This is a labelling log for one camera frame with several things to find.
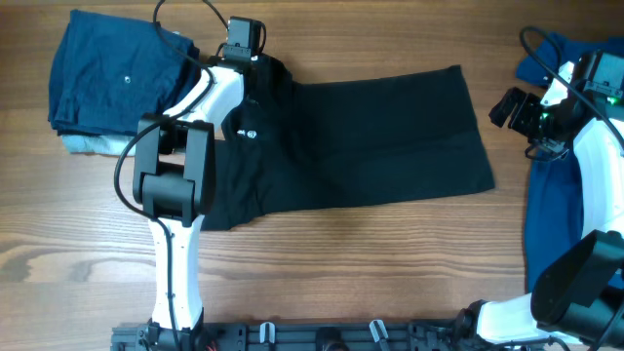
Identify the black polo shirt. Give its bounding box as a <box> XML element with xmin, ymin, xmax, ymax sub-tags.
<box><xmin>202</xmin><ymin>56</ymin><xmax>494</xmax><ymax>231</ymax></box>

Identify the folded navy blue garment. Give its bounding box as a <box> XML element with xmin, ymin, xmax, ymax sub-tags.
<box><xmin>48</xmin><ymin>10</ymin><xmax>199</xmax><ymax>136</ymax></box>

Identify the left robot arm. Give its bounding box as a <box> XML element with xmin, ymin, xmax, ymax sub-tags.
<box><xmin>133</xmin><ymin>17</ymin><xmax>266</xmax><ymax>350</ymax></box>

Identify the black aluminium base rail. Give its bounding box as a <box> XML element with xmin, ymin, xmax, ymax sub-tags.
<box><xmin>110</xmin><ymin>320</ymin><xmax>548</xmax><ymax>351</ymax></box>

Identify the folded light grey garment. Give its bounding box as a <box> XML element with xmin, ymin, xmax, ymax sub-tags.
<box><xmin>60</xmin><ymin>135</ymin><xmax>133</xmax><ymax>156</ymax></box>

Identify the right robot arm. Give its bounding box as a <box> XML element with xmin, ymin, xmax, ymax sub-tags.
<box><xmin>438</xmin><ymin>51</ymin><xmax>623</xmax><ymax>350</ymax></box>

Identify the blue polo shirt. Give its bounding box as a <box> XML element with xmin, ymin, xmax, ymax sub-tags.
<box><xmin>516</xmin><ymin>32</ymin><xmax>623</xmax><ymax>293</ymax></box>

